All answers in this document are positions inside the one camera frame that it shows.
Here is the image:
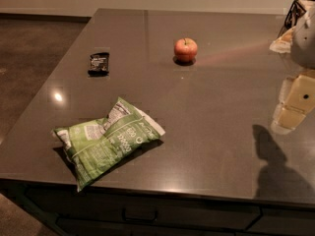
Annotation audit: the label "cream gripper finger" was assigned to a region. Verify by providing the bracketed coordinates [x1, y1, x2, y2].
[270, 27, 294, 54]
[271, 73, 315, 135]

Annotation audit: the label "red apple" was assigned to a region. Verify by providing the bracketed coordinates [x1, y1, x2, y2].
[174, 37, 198, 63]

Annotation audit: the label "small black snack packet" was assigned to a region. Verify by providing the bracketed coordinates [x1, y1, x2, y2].
[88, 52, 109, 77]

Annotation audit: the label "black wire basket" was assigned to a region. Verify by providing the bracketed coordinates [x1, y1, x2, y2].
[279, 0, 315, 35]

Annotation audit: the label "dark drawer handle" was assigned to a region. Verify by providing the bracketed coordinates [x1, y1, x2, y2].
[121, 208, 158, 223]

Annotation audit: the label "green jalapeno chip bag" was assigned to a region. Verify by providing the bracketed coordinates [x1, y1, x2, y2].
[53, 97, 165, 192]

